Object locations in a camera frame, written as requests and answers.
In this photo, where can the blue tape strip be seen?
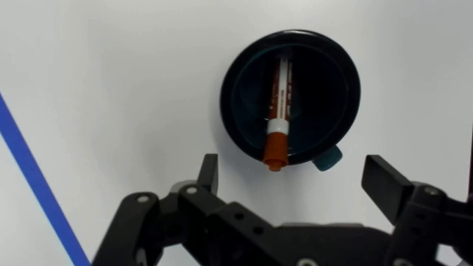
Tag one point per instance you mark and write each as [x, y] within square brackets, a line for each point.
[35, 181]

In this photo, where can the dark teal mug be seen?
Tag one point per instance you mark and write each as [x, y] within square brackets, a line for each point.
[290, 96]

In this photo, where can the orange marker pen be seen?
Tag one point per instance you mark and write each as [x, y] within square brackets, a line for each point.
[279, 122]

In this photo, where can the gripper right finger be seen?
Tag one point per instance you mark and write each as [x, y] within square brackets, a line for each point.
[414, 207]

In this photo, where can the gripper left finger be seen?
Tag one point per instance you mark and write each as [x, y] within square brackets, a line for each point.
[207, 218]

